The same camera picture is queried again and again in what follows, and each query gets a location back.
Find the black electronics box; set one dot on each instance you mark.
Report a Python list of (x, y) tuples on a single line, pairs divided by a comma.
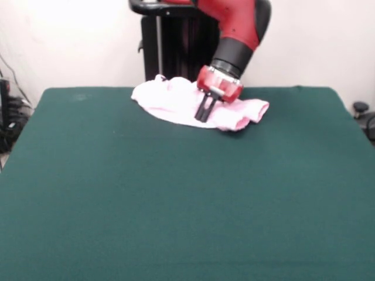
[(4, 99)]

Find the black office chair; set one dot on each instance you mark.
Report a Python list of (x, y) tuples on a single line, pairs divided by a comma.
[(367, 117)]

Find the pink child's pants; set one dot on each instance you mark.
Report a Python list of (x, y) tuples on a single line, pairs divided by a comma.
[(173, 102)]

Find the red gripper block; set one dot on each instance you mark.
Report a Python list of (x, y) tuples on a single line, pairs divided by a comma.
[(219, 87)]

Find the black bag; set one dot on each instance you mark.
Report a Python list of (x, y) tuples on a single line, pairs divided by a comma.
[(8, 137)]

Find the dark green table cloth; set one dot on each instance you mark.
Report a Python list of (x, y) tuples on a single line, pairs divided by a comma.
[(117, 205)]

